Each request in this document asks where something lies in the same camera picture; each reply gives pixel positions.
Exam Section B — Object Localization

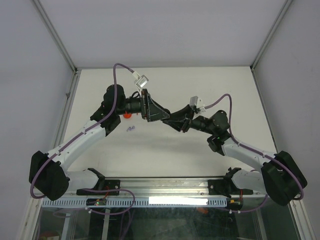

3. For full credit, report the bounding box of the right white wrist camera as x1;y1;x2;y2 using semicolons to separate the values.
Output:
189;96;206;114

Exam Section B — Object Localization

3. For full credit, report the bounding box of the black base bracket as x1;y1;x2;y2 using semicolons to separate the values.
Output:
207;179;228;197
76;178;121;197

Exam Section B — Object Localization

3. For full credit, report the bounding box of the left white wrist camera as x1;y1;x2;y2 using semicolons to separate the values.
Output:
132;71;149;92

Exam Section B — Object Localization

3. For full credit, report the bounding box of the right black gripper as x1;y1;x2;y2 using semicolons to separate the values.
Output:
162;104;216;136

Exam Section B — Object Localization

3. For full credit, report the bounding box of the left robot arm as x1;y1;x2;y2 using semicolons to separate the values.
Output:
28;84;170;201

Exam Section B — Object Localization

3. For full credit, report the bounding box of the aluminium mounting rail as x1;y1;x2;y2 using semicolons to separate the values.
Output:
102;176;270;199

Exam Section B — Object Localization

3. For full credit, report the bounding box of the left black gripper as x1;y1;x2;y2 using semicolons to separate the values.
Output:
116;89;170;122

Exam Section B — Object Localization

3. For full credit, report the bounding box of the grey slotted cable duct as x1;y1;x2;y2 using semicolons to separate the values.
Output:
42;196;227;208

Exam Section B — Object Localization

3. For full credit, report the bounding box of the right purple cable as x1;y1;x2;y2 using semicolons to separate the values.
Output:
203;93;305;201

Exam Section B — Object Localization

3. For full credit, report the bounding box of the purple cable under rail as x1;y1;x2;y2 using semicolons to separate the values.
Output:
82;188;136;240

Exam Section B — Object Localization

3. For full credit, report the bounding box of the left black base bracket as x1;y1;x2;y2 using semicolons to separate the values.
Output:
76;178;121;197

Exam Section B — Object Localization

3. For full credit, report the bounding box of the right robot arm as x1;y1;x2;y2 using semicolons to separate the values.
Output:
163;105;308;206

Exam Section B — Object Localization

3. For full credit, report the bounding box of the orange round charging case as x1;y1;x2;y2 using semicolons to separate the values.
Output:
123;113;132;119

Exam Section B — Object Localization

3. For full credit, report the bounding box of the right black base bracket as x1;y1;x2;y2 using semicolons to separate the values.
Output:
207;179;228;197

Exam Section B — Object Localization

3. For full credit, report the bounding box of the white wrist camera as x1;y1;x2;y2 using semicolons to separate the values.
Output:
132;71;149;92
189;96;206;114

